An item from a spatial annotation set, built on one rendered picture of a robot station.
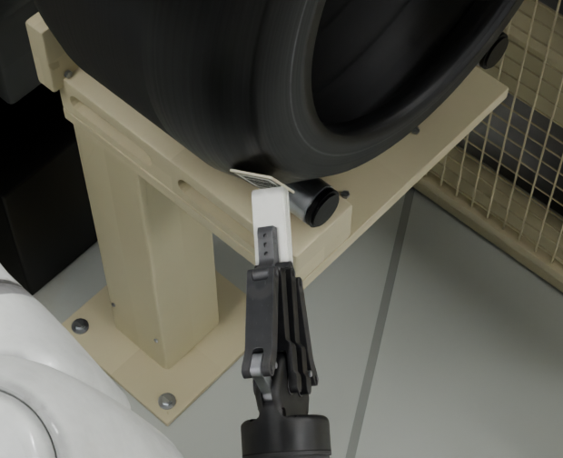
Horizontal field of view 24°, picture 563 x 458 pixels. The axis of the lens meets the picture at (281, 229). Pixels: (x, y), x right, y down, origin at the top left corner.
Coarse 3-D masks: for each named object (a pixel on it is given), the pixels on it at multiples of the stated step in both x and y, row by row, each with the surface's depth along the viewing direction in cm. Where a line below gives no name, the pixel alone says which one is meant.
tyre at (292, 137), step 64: (64, 0) 108; (128, 0) 102; (192, 0) 98; (256, 0) 97; (320, 0) 100; (384, 0) 143; (448, 0) 141; (512, 0) 132; (128, 64) 108; (192, 64) 101; (256, 64) 101; (320, 64) 141; (384, 64) 140; (448, 64) 132; (192, 128) 109; (256, 128) 107; (320, 128) 113; (384, 128) 125
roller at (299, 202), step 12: (312, 180) 131; (300, 192) 130; (312, 192) 130; (324, 192) 130; (336, 192) 131; (300, 204) 130; (312, 204) 129; (324, 204) 130; (336, 204) 132; (300, 216) 131; (312, 216) 130; (324, 216) 132
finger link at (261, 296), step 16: (272, 272) 110; (256, 288) 110; (272, 288) 110; (256, 304) 110; (272, 304) 109; (256, 320) 109; (272, 320) 109; (256, 336) 109; (272, 336) 108; (256, 352) 108; (272, 352) 108; (272, 368) 107
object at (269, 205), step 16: (256, 192) 116; (272, 192) 115; (256, 208) 115; (272, 208) 115; (256, 224) 115; (272, 224) 114; (256, 240) 115; (288, 240) 114; (256, 256) 114; (288, 256) 114
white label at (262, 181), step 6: (240, 174) 114; (246, 174) 114; (252, 174) 113; (258, 174) 113; (246, 180) 117; (252, 180) 116; (258, 180) 115; (264, 180) 114; (270, 180) 113; (276, 180) 114; (258, 186) 119; (264, 186) 118; (270, 186) 117
